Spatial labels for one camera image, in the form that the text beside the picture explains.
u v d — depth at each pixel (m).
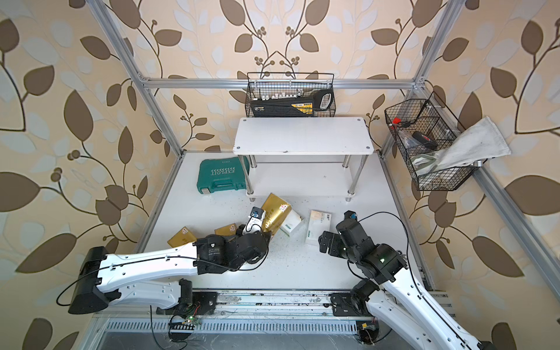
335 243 0.65
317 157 1.19
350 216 0.67
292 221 0.88
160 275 0.46
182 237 0.84
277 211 0.72
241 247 0.52
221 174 1.05
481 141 0.59
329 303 0.75
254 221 0.62
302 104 0.81
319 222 0.89
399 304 0.47
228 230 0.85
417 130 0.78
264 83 0.91
